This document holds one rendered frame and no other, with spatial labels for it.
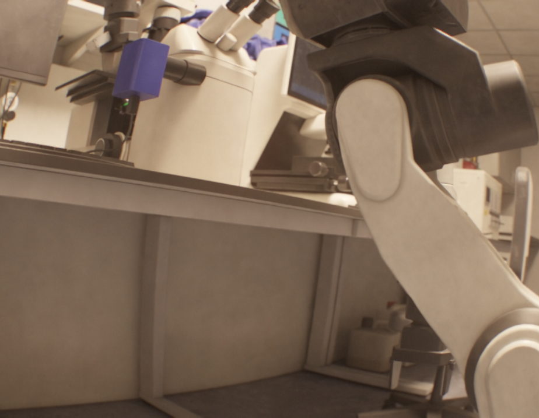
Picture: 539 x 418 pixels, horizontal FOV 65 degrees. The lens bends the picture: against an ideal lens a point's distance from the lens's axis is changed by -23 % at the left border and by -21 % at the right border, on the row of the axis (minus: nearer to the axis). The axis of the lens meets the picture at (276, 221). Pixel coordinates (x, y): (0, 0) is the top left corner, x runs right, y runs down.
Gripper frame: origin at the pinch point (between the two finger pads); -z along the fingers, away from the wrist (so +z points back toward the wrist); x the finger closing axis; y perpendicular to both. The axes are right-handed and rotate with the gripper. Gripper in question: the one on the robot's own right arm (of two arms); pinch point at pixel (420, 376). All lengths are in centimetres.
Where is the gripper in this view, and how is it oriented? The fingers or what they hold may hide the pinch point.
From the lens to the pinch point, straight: 88.8
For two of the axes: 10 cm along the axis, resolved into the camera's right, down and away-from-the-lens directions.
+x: -7.7, -0.2, 6.4
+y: -6.4, -0.4, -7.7
